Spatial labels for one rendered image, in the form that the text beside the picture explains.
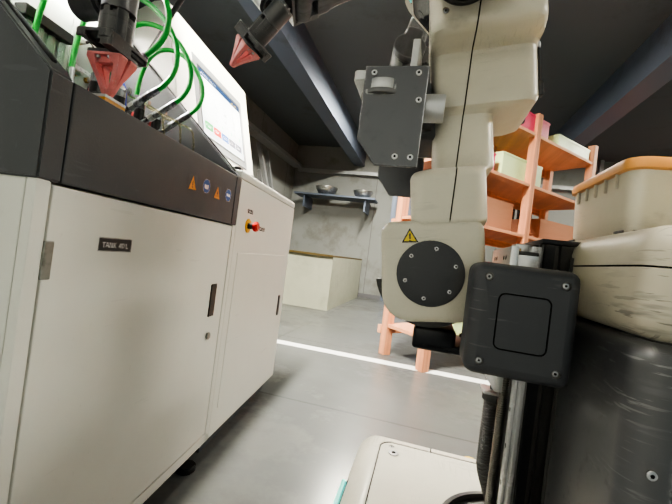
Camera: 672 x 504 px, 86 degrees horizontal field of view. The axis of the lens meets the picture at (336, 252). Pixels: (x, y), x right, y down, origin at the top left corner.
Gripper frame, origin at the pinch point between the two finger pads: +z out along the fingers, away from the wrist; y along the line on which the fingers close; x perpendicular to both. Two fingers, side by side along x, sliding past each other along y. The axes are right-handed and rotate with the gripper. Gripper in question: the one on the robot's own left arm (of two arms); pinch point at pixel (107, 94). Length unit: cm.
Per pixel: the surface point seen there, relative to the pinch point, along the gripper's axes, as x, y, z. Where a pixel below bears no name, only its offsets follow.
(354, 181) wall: -24, -649, -122
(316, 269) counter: -33, -414, 47
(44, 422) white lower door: 3, 6, 56
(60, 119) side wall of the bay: 2.2, 10.5, 8.5
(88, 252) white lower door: 2.4, 2.1, 28.6
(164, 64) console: -32, -58, -35
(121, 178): 2.3, -3.3, 14.4
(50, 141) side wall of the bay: 2.2, 11.6, 12.2
